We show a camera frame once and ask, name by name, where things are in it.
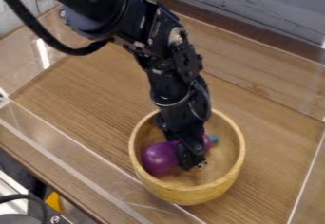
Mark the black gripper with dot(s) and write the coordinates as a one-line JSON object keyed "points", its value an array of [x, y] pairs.
{"points": [[183, 115]]}

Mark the clear acrylic wall panels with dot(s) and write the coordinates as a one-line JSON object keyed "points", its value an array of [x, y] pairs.
{"points": [[75, 108]]}

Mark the yellow label on base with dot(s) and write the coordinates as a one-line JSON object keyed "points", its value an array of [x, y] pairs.
{"points": [[52, 201]]}

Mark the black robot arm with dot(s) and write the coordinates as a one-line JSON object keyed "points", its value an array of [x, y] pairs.
{"points": [[150, 32]]}

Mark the brown wooden bowl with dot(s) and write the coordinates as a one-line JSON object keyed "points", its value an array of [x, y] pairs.
{"points": [[201, 184]]}

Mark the purple toy eggplant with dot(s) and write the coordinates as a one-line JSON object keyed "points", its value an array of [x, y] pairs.
{"points": [[165, 155]]}

